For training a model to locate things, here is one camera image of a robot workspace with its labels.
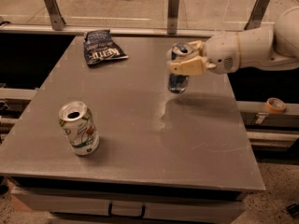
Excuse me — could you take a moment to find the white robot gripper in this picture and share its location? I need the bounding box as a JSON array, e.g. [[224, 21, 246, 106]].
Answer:
[[166, 33, 241, 76]]

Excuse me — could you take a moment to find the silver blue redbull can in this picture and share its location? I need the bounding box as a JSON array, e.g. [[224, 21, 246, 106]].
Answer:
[[166, 43, 193, 94]]

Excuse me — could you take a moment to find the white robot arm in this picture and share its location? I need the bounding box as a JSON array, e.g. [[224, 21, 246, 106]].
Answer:
[[167, 7, 299, 76]]

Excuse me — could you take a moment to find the white green 7up can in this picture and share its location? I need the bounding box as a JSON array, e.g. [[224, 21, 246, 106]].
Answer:
[[59, 101, 100, 156]]

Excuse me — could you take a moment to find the orange tape roll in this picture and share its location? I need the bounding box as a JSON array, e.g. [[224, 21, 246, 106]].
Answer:
[[265, 97, 286, 114]]

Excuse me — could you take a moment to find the dark blue chip bag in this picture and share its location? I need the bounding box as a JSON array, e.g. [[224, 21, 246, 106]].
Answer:
[[83, 30, 128, 66]]

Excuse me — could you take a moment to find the black object on floor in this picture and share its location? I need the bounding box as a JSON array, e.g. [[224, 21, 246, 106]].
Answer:
[[286, 203, 299, 217]]

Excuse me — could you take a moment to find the middle metal railing bracket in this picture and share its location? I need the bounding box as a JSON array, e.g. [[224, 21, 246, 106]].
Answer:
[[167, 0, 179, 35]]

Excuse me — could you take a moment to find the metal railing bracket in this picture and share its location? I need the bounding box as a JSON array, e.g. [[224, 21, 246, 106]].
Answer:
[[167, 0, 179, 35], [44, 0, 65, 31], [245, 0, 270, 30]]

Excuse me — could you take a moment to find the right metal railing bracket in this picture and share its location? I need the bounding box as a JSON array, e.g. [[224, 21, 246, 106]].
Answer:
[[245, 0, 270, 30]]

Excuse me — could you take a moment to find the left metal railing bracket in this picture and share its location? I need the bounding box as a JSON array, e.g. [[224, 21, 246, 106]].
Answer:
[[44, 0, 65, 31]]

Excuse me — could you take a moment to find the white drawer with black handle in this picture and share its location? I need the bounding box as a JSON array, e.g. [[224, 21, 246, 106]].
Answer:
[[12, 187, 245, 224]]

